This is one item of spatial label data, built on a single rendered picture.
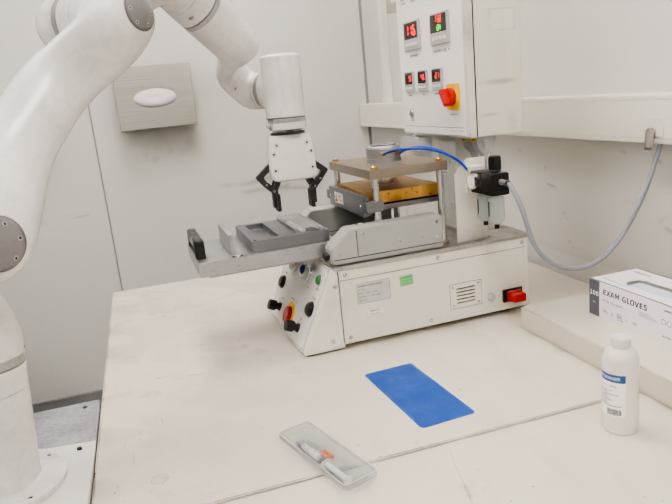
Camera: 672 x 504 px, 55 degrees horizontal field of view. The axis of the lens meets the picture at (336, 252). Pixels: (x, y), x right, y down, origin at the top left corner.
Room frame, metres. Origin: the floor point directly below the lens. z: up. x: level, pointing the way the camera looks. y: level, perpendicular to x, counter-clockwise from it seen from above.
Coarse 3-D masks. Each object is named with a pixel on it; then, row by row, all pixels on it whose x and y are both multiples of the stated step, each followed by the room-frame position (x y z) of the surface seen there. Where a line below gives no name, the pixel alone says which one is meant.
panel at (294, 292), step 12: (288, 264) 1.52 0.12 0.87; (300, 264) 1.44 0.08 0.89; (312, 264) 1.37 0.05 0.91; (324, 264) 1.30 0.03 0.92; (288, 276) 1.49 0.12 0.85; (300, 276) 1.41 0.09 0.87; (324, 276) 1.28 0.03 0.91; (288, 288) 1.46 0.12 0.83; (300, 288) 1.39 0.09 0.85; (312, 288) 1.32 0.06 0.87; (288, 300) 1.43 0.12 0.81; (300, 300) 1.36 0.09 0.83; (312, 300) 1.29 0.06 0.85; (276, 312) 1.48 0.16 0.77; (300, 312) 1.33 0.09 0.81; (312, 312) 1.27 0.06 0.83; (300, 324) 1.31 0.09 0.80; (300, 336) 1.28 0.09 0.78; (300, 348) 1.26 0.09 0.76
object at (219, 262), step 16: (208, 240) 1.45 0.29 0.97; (224, 240) 1.35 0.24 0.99; (240, 240) 1.41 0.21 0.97; (192, 256) 1.35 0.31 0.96; (208, 256) 1.29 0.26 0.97; (224, 256) 1.27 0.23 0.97; (240, 256) 1.26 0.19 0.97; (256, 256) 1.27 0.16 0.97; (272, 256) 1.28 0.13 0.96; (288, 256) 1.29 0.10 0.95; (304, 256) 1.30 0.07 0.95; (320, 256) 1.31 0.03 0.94; (208, 272) 1.24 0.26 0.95; (224, 272) 1.25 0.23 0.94; (240, 272) 1.27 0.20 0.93
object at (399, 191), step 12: (360, 180) 1.56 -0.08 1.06; (384, 180) 1.45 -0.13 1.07; (396, 180) 1.50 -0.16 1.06; (408, 180) 1.48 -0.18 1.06; (420, 180) 1.46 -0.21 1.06; (360, 192) 1.39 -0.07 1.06; (384, 192) 1.36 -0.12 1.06; (396, 192) 1.37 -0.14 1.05; (408, 192) 1.38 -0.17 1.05; (420, 192) 1.37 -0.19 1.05; (432, 192) 1.39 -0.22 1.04; (384, 204) 1.36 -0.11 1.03; (396, 204) 1.37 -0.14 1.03; (408, 204) 1.38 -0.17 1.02
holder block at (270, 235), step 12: (240, 228) 1.43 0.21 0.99; (252, 228) 1.46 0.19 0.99; (264, 228) 1.45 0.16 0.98; (276, 228) 1.39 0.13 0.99; (288, 228) 1.37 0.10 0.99; (324, 228) 1.33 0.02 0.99; (252, 240) 1.29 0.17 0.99; (264, 240) 1.28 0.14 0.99; (276, 240) 1.29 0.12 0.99; (288, 240) 1.30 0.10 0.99; (300, 240) 1.30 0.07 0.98; (312, 240) 1.31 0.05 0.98; (324, 240) 1.32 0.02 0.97
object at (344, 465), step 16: (288, 432) 0.90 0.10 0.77; (304, 432) 0.89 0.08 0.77; (320, 432) 0.89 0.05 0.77; (304, 448) 0.84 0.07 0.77; (320, 448) 0.84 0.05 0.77; (336, 448) 0.84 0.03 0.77; (320, 464) 0.80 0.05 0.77; (336, 464) 0.80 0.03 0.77; (352, 464) 0.79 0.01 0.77; (368, 464) 0.79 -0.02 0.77; (352, 480) 0.75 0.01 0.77
